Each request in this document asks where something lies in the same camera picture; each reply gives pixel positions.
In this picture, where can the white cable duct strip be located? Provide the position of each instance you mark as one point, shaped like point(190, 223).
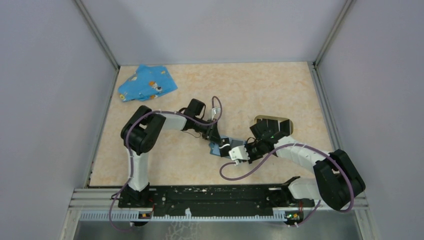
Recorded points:
point(136, 216)

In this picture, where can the black card stack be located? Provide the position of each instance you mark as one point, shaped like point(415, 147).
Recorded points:
point(286, 126)

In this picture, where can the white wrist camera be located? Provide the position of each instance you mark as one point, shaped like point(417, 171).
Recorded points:
point(239, 154)
point(215, 113)

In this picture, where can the aluminium frame rail front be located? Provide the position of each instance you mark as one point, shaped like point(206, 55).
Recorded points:
point(102, 199)

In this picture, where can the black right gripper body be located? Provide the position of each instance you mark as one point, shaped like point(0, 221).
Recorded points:
point(255, 150)

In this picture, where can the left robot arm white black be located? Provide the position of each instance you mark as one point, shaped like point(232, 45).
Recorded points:
point(142, 130)

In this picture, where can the gold oval tray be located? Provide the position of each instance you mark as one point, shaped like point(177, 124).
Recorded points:
point(275, 117)

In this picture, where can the blue patterned cloth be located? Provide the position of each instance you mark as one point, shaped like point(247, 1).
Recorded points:
point(147, 83)

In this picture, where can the right aluminium corner post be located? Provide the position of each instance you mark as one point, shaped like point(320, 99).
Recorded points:
point(336, 27)

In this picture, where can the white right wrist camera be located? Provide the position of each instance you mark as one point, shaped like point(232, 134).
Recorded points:
point(239, 154)

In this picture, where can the aluminium corner post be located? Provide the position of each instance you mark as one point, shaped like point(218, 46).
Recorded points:
point(95, 31)
point(336, 27)

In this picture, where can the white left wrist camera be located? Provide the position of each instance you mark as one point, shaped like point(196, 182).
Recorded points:
point(215, 113)

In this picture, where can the blue card holder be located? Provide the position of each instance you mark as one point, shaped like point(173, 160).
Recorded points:
point(227, 143)

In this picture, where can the left aluminium corner post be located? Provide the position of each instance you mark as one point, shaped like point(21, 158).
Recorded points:
point(95, 31)

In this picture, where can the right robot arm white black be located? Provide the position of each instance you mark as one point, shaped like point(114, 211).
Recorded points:
point(336, 180)

